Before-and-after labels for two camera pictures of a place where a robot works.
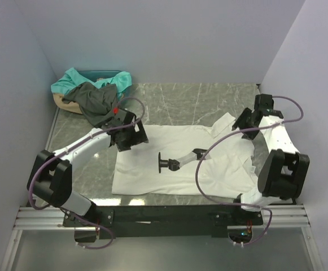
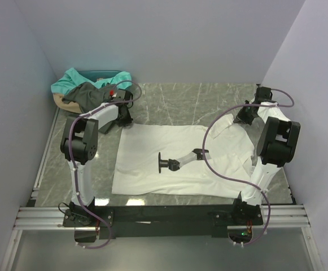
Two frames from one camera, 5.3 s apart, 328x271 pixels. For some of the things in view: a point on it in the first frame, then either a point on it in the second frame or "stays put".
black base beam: (164, 221) stays put
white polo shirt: (213, 161) stays put
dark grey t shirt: (96, 104) stays put
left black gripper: (132, 138) → (125, 118)
